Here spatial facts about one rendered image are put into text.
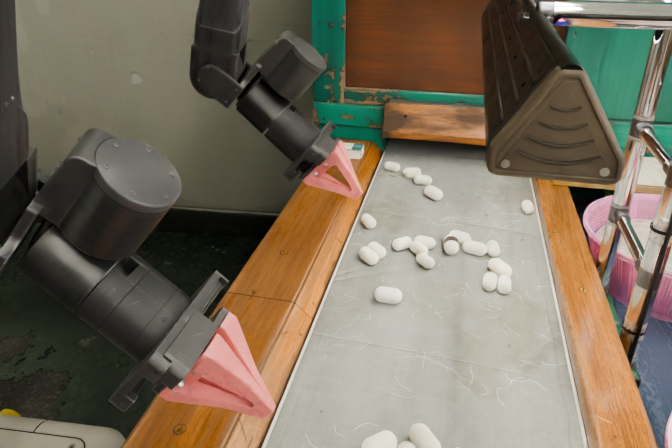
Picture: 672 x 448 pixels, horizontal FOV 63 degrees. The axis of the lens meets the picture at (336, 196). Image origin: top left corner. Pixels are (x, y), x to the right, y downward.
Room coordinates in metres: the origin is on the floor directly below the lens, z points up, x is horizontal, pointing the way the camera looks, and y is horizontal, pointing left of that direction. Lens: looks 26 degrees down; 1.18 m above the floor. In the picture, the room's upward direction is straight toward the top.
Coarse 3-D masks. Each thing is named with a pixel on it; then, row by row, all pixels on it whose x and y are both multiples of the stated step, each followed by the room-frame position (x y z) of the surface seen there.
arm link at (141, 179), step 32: (96, 128) 0.33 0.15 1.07; (64, 160) 0.30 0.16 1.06; (96, 160) 0.30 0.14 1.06; (128, 160) 0.32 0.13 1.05; (160, 160) 0.34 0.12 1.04; (64, 192) 0.30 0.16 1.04; (96, 192) 0.29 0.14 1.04; (128, 192) 0.29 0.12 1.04; (160, 192) 0.31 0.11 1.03; (32, 224) 0.31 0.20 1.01; (64, 224) 0.30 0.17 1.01; (96, 224) 0.29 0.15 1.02; (128, 224) 0.29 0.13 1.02; (0, 256) 0.28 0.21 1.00; (96, 256) 0.30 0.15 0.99; (128, 256) 0.31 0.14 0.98
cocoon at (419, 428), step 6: (414, 426) 0.37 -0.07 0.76; (420, 426) 0.37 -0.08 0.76; (426, 426) 0.37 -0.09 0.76; (414, 432) 0.36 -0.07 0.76; (420, 432) 0.36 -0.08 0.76; (426, 432) 0.36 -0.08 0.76; (414, 438) 0.36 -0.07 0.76; (420, 438) 0.35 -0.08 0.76; (426, 438) 0.35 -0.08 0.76; (432, 438) 0.35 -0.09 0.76; (414, 444) 0.35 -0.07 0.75; (420, 444) 0.35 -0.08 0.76; (426, 444) 0.35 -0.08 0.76; (432, 444) 0.35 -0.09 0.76; (438, 444) 0.35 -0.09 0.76
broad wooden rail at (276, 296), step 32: (352, 160) 1.00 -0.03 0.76; (320, 192) 0.86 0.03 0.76; (288, 224) 0.75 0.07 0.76; (320, 224) 0.75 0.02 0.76; (352, 224) 0.79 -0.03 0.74; (256, 256) 0.65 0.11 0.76; (288, 256) 0.65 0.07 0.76; (320, 256) 0.66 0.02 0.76; (256, 288) 0.58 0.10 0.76; (288, 288) 0.58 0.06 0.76; (320, 288) 0.60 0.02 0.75; (256, 320) 0.52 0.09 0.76; (288, 320) 0.52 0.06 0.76; (256, 352) 0.46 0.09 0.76; (288, 352) 0.48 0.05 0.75; (160, 416) 0.37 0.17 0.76; (192, 416) 0.37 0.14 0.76; (224, 416) 0.37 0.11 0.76
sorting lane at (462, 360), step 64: (384, 192) 0.91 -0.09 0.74; (448, 192) 0.91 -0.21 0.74; (512, 192) 0.91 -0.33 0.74; (384, 256) 0.69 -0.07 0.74; (448, 256) 0.69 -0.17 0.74; (512, 256) 0.69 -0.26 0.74; (320, 320) 0.55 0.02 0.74; (384, 320) 0.55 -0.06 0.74; (448, 320) 0.55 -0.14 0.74; (512, 320) 0.55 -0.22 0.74; (320, 384) 0.44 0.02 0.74; (384, 384) 0.44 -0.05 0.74; (448, 384) 0.44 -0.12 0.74; (512, 384) 0.44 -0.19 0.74
